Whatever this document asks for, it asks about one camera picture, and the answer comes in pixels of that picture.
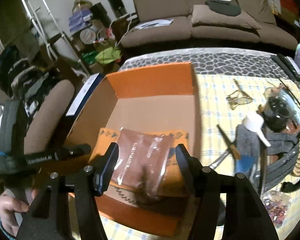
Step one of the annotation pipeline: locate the black remote control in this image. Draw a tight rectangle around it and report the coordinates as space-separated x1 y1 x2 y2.
270 54 300 82

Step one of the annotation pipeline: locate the brown cushion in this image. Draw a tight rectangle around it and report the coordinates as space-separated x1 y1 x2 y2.
191 5 261 30

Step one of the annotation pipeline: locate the grey knit headband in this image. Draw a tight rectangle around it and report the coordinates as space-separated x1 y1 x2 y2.
235 124 299 192

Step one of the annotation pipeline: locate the person's left hand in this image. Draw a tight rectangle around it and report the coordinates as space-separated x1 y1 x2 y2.
0 189 30 239

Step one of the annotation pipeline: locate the white scoop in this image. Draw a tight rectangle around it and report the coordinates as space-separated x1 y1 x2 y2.
242 112 271 147

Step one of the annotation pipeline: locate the brown sofa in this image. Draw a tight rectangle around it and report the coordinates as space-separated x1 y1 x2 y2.
122 0 298 50

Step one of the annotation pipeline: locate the white black headset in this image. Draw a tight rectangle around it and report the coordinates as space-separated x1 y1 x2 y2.
205 0 242 17

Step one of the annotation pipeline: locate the orange cardboard box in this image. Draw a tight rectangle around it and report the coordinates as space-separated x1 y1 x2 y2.
60 62 201 237

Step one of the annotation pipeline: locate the gold hair claw clip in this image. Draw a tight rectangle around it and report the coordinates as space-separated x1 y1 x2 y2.
226 79 253 110

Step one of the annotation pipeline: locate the orange knit towel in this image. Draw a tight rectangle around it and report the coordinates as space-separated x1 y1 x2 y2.
89 127 189 198

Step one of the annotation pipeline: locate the brown chair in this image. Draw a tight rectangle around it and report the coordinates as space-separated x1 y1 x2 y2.
24 80 75 156

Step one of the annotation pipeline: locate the brown plastic packet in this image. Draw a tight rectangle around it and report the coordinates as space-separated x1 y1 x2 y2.
111 128 173 198

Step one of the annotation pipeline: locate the dark blue box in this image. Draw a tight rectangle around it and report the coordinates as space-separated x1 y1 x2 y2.
65 73 105 117

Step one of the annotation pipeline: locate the blue fan brush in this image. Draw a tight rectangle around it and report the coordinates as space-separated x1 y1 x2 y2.
208 149 257 178

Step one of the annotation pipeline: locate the clear dome black container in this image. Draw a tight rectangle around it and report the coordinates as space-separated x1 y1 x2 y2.
261 87 300 132

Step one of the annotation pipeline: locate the long thin black brush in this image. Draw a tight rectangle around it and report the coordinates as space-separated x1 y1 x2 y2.
279 78 300 107

